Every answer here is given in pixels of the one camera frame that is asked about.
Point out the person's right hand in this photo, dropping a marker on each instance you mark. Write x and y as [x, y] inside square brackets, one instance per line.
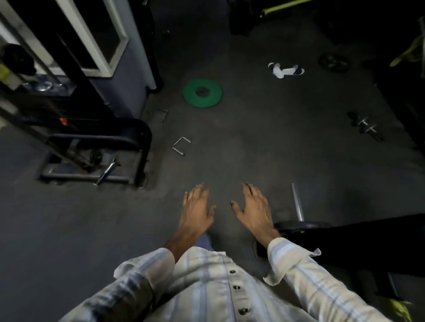
[255, 215]

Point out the person's left hand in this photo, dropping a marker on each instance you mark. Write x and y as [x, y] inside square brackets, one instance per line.
[194, 214]

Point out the person's left middle finger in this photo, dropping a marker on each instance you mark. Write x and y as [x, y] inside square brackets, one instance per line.
[199, 192]

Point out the person's right middle finger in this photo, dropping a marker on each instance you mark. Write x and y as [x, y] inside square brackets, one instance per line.
[252, 194]

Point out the person's left little finger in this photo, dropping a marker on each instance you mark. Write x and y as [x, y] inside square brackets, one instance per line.
[185, 199]

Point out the person's right thumb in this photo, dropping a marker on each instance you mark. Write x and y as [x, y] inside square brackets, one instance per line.
[237, 208]

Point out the person's left thumb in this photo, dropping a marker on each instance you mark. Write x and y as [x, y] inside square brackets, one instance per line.
[211, 212]

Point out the person's right forearm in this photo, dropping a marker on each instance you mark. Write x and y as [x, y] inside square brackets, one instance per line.
[298, 268]

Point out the person's left forearm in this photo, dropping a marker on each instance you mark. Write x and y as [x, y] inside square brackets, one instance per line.
[156, 265]

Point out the chrome bar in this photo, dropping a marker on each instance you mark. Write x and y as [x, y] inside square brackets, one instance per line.
[298, 203]

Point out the metal U-shaped clip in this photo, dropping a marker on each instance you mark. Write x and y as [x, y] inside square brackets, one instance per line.
[181, 146]
[162, 113]

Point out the large black weight plate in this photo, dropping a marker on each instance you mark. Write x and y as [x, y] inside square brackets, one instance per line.
[302, 226]

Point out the striped button shirt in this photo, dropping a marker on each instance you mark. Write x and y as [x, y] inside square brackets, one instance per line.
[206, 285]

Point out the green weight plate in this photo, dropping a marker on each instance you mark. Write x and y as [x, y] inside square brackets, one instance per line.
[202, 93]

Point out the white slide sandal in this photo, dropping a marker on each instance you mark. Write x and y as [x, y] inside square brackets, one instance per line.
[294, 70]
[277, 70]

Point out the black padded bench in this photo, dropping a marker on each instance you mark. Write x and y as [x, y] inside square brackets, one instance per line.
[372, 245]

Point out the chrome dumbbell with black plates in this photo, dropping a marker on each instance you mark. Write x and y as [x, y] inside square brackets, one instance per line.
[365, 126]

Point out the small black weight plate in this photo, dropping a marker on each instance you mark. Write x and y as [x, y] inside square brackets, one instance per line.
[333, 62]

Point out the white framed mirror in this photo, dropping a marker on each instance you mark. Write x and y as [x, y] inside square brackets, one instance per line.
[99, 36]

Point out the yellow bench foot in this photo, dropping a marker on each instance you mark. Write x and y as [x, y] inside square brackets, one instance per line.
[398, 308]

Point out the yellow-green bar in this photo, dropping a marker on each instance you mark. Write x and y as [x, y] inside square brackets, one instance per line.
[285, 6]

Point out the black gym machine frame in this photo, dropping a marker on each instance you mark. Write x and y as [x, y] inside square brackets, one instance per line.
[83, 132]

